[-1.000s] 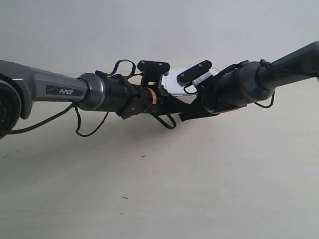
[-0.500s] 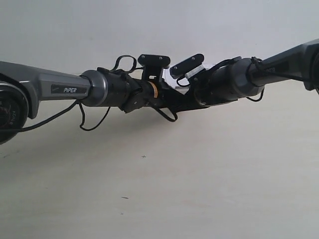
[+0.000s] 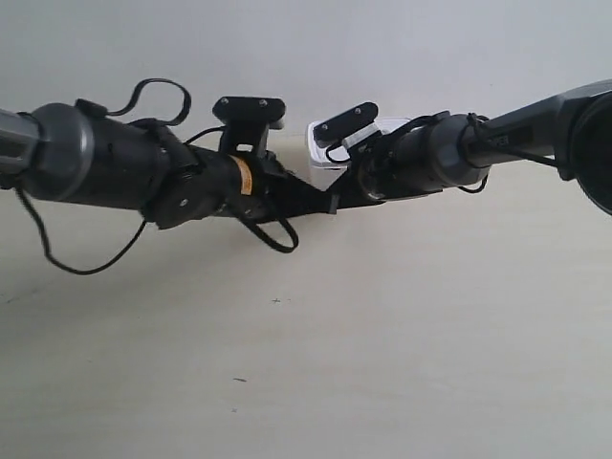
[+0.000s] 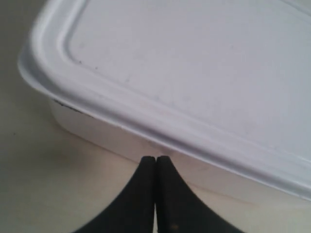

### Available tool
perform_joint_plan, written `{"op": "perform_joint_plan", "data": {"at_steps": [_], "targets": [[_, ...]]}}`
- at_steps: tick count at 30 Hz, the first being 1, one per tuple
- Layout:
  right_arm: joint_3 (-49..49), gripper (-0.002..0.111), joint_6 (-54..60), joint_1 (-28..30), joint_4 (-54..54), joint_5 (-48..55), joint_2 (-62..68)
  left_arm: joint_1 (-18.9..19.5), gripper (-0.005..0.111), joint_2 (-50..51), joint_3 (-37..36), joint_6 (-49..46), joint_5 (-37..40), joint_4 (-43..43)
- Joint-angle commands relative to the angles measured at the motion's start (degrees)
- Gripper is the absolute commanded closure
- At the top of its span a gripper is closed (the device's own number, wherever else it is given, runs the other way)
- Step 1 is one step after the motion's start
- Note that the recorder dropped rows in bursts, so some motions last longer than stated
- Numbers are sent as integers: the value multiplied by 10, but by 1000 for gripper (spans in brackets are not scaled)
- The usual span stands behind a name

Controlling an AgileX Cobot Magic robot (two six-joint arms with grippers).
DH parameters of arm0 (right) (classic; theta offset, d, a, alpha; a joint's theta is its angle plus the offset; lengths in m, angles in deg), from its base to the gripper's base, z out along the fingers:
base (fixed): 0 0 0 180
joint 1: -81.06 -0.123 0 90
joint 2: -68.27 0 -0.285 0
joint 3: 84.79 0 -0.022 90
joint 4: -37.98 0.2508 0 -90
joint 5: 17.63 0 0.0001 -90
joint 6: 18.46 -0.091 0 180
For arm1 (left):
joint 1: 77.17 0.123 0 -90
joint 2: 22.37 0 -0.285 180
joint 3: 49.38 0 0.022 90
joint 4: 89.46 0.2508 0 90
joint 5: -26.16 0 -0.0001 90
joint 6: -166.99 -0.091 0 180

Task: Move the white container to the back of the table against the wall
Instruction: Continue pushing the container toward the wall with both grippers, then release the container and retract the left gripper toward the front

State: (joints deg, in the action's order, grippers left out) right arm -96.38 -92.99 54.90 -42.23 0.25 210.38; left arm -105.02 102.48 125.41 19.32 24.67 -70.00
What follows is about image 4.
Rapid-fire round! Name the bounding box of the white lidded plastic container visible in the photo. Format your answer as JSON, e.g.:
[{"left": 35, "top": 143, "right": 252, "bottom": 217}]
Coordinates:
[{"left": 17, "top": 0, "right": 311, "bottom": 225}]

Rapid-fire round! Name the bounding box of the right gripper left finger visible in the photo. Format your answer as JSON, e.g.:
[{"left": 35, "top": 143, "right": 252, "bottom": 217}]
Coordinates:
[{"left": 76, "top": 156, "right": 156, "bottom": 233}]

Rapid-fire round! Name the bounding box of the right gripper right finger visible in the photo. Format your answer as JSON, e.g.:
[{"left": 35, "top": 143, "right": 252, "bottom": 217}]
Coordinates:
[{"left": 156, "top": 156, "right": 241, "bottom": 233}]

